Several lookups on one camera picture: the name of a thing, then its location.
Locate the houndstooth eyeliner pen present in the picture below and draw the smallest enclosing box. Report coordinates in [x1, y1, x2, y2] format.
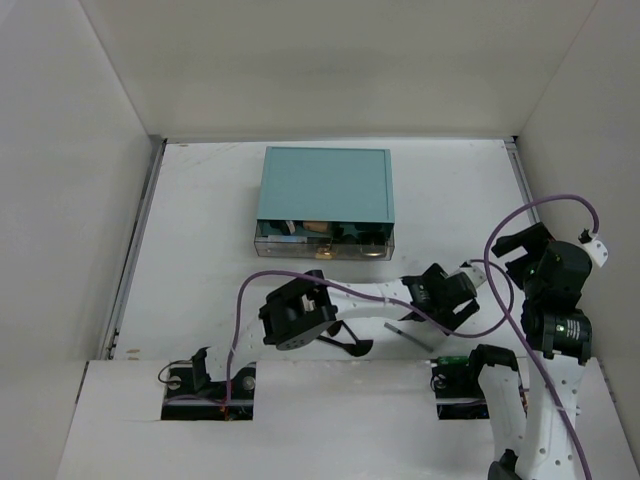
[384, 322, 434, 353]

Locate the black round cosmetic jar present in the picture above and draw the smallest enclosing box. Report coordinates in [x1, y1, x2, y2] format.
[358, 231, 387, 254]

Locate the beige foundation bottle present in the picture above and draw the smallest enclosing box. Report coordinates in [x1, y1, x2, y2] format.
[302, 221, 332, 236]

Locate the clear acrylic drawer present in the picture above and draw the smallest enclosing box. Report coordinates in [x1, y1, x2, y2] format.
[254, 220, 395, 261]

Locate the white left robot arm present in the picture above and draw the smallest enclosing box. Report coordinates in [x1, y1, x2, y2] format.
[189, 262, 486, 400]

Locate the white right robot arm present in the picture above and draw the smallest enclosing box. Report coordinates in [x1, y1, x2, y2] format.
[463, 223, 593, 479]

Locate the black fan makeup brush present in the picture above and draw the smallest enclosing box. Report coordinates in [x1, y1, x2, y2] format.
[317, 321, 374, 358]

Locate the green tube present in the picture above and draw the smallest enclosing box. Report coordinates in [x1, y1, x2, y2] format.
[436, 355, 469, 365]

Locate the teal drawer organizer box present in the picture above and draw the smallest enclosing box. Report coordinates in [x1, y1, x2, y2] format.
[257, 146, 395, 224]

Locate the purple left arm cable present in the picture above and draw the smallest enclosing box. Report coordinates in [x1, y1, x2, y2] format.
[224, 257, 514, 406]

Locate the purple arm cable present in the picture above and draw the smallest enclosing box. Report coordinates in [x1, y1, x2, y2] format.
[224, 257, 514, 406]
[483, 193, 601, 480]

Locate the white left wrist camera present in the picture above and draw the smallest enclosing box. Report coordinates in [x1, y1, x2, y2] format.
[459, 261, 487, 289]

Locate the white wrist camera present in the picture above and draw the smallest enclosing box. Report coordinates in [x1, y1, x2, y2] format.
[578, 229, 609, 268]
[459, 261, 487, 289]

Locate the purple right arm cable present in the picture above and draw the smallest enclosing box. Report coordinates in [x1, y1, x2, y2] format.
[483, 193, 601, 480]

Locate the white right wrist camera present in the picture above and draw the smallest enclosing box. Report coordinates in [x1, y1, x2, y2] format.
[578, 229, 609, 268]

